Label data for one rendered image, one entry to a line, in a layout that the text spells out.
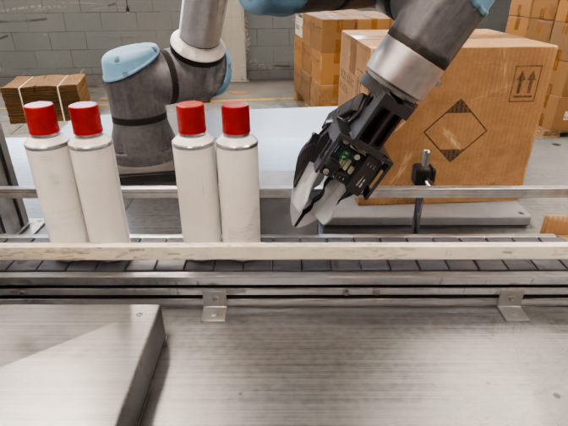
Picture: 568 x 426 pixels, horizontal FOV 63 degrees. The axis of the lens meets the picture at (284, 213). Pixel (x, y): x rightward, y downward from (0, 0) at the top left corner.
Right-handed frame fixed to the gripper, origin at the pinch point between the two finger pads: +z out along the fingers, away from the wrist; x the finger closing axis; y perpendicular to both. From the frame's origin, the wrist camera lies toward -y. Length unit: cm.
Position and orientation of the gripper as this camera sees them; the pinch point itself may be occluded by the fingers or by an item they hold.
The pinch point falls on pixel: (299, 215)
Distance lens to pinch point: 62.0
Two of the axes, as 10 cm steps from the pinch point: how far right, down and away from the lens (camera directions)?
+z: -5.0, 7.7, 4.0
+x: 8.7, 4.4, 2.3
